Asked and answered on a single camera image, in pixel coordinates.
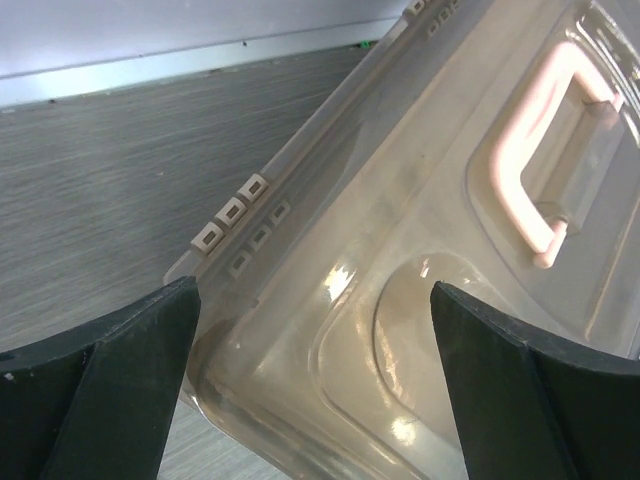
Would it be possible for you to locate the brown translucent toolbox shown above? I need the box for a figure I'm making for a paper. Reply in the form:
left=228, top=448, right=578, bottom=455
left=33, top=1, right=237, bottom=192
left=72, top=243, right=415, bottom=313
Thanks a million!
left=165, top=1, right=639, bottom=479

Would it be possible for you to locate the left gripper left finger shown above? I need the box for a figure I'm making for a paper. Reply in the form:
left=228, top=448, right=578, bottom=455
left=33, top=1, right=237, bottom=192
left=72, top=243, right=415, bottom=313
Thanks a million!
left=1, top=277, right=201, bottom=479

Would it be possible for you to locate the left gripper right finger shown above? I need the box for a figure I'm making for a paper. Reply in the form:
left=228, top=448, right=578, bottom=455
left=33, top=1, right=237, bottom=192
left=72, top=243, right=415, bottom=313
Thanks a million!
left=430, top=282, right=639, bottom=479

